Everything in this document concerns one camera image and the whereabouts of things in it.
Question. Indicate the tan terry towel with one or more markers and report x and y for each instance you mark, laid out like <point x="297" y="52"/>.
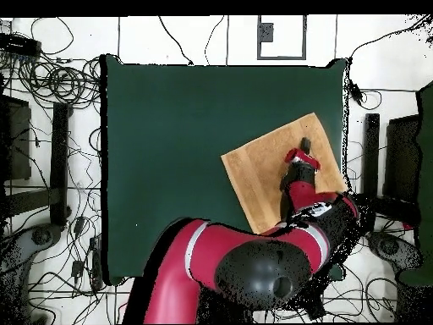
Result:
<point x="257" y="169"/>

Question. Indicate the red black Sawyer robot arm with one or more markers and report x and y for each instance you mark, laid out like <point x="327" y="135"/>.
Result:
<point x="236" y="250"/>

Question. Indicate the black box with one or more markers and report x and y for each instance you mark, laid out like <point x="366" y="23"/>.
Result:
<point x="17" y="138"/>
<point x="401" y="159"/>

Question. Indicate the gray square floor box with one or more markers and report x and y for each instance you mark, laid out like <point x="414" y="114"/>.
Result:
<point x="265" y="32"/>

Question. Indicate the dark green fabric sheet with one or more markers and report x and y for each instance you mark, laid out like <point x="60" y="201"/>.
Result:
<point x="426" y="169"/>

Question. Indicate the gray black floor stand base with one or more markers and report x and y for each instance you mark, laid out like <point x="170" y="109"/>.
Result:
<point x="40" y="237"/>
<point x="389" y="245"/>

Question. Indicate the dark green table cloth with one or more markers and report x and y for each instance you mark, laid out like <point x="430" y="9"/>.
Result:
<point x="169" y="135"/>

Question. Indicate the black rectangular floor device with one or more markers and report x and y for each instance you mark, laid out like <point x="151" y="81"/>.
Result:
<point x="316" y="309"/>

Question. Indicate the small black power adapter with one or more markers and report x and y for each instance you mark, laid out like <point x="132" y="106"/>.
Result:
<point x="77" y="269"/>
<point x="79" y="225"/>

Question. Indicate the black power strip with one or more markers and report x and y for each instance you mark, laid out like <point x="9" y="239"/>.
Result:
<point x="20" y="44"/>

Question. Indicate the black metal stand frame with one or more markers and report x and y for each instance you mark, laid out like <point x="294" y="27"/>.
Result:
<point x="370" y="152"/>
<point x="60" y="162"/>

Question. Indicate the gray floor hatch frame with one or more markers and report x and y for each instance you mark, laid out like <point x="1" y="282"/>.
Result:
<point x="280" y="58"/>

